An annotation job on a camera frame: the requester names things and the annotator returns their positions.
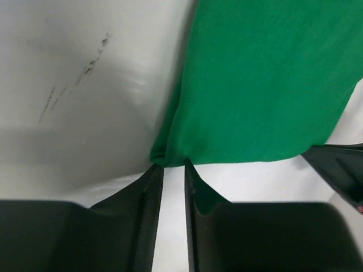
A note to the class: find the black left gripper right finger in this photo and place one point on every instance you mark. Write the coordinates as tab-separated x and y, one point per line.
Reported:
279	236

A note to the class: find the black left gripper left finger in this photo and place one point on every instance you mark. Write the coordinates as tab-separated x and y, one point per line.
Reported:
115	234

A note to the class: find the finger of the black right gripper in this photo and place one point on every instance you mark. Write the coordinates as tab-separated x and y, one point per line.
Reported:
340	166

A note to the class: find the green t shirt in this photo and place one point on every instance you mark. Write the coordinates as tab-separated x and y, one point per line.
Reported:
261	81

